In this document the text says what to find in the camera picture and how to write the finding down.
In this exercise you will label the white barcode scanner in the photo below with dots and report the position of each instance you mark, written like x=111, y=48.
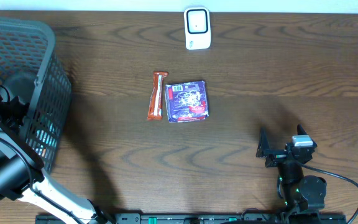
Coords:
x=197, y=28

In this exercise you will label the teal packet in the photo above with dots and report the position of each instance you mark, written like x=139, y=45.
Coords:
x=46, y=137

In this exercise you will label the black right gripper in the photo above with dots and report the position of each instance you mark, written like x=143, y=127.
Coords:
x=276, y=156

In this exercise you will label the orange snack bar wrapper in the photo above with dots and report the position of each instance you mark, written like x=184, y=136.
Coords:
x=155, y=103

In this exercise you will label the grey plastic mesh basket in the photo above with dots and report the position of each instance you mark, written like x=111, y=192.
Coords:
x=31, y=71

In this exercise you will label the purple square snack packet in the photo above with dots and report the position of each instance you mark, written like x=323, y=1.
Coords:
x=186, y=102

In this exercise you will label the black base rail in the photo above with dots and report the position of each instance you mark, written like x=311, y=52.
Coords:
x=252, y=217

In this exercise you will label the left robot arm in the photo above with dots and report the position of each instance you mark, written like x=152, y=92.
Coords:
x=23, y=177

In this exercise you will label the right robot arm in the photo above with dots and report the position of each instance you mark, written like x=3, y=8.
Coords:
x=304, y=195

